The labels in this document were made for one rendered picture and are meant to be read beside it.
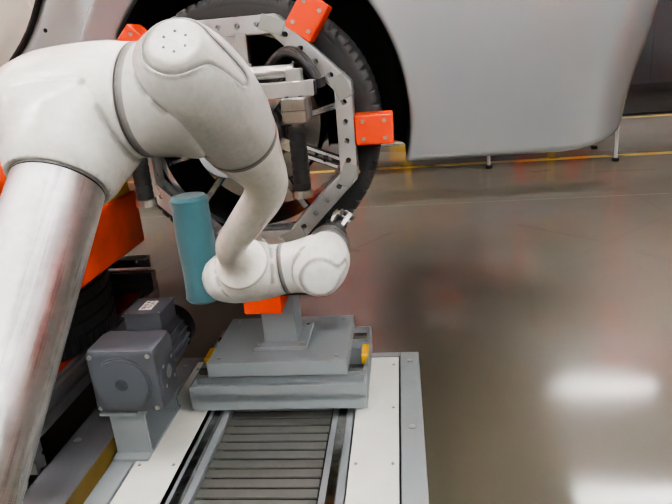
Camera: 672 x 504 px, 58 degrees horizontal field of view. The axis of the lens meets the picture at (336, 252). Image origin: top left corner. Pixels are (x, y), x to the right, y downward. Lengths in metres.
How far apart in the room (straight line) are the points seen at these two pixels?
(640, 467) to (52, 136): 1.50
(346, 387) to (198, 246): 0.57
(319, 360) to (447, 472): 0.44
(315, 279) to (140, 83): 0.55
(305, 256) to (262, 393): 0.70
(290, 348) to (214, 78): 1.22
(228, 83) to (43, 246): 0.25
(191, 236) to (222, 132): 0.77
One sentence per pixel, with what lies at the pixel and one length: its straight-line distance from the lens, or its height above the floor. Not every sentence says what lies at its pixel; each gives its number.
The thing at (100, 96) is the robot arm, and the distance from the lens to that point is 0.71.
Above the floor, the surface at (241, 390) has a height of 0.16.
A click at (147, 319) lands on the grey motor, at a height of 0.41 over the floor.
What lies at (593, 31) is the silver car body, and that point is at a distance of 1.65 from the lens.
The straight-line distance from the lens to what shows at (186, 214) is 1.42.
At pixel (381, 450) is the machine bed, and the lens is 1.60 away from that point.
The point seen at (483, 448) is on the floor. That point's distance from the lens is 1.74.
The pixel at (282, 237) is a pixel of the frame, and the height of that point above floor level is 0.59.
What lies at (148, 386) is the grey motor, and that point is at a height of 0.31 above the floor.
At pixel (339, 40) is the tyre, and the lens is 1.51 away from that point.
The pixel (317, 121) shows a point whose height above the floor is 0.85.
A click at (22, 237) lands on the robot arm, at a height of 0.88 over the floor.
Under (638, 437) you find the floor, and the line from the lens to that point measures 1.85.
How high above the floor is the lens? 1.03
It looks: 18 degrees down
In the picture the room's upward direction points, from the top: 5 degrees counter-clockwise
